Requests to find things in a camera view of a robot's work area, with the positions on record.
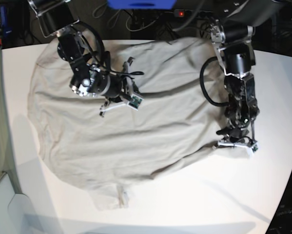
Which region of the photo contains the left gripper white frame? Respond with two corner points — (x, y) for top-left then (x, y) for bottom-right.
(213, 127), (257, 149)

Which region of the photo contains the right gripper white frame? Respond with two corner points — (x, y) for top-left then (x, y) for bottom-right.
(98, 57), (142, 117)

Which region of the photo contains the grey t-shirt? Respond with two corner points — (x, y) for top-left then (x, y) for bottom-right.
(26, 36), (253, 211)

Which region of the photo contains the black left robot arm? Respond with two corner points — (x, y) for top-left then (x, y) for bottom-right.
(200, 0), (288, 155)

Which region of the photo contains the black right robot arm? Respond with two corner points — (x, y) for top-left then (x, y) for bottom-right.
(28, 0), (143, 117)

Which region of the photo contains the blue box at top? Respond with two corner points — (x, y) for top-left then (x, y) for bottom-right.
(107, 0), (176, 9)

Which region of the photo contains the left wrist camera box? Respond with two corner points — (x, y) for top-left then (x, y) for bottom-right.
(246, 141), (259, 157)

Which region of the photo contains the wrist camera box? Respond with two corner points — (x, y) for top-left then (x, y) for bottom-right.
(246, 141), (259, 157)
(127, 93), (144, 111)

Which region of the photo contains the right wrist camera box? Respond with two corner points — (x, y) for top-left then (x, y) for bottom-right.
(127, 93), (144, 111)

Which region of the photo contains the white cable on floor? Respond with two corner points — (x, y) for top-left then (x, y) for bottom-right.
(125, 14), (158, 32)

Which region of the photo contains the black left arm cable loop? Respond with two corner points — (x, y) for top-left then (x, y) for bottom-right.
(199, 56), (231, 108)

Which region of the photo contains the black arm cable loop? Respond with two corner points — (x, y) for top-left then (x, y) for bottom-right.
(75, 20), (106, 66)
(199, 56), (231, 108)

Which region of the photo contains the black power strip red switch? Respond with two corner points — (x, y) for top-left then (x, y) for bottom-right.
(173, 9), (213, 19)

